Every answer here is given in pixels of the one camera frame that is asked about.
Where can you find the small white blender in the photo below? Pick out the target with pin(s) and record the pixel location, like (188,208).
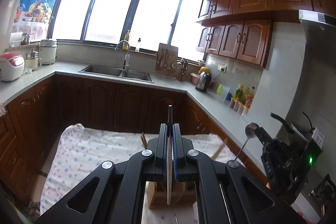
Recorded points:
(32,60)

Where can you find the steel kitchen sink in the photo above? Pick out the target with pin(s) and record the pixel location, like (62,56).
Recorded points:
(117,72)

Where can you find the upper wooden wall cabinets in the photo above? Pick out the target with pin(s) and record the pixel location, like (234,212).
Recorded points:
(242,29)

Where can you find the white cooking pot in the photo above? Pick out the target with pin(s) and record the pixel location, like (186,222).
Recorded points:
(47,51)

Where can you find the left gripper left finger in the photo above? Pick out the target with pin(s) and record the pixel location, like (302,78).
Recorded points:
(112,193)

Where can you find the dish drying rack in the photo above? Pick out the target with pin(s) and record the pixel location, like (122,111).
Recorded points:
(168,64)

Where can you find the steel electric kettle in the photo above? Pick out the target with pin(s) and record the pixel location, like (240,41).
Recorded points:
(204,79)

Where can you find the yellow dish soap bottle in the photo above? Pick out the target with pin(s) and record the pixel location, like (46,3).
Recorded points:
(125,45)

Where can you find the metal chopstick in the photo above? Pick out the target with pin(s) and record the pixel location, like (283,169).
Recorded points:
(169,157)

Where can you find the white dotted tablecloth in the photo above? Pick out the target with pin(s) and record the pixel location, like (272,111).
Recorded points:
(80,150)

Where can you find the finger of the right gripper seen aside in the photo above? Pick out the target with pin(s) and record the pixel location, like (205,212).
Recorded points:
(264,138)

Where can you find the white red rice cooker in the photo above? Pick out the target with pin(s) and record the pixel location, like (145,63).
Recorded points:
(12,66)

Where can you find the spice jar rack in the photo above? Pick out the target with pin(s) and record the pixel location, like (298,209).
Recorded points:
(242,99)

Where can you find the green lid plastic container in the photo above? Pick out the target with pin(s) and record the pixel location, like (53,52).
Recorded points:
(222,92)

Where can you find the wall power socket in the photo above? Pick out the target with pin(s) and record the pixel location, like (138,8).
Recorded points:
(222,68)

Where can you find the range hood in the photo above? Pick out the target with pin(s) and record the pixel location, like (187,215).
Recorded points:
(320,34)

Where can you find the metal spoon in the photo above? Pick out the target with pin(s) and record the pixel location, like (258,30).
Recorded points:
(250,134)

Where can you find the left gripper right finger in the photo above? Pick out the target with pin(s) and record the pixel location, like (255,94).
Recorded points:
(227,192)

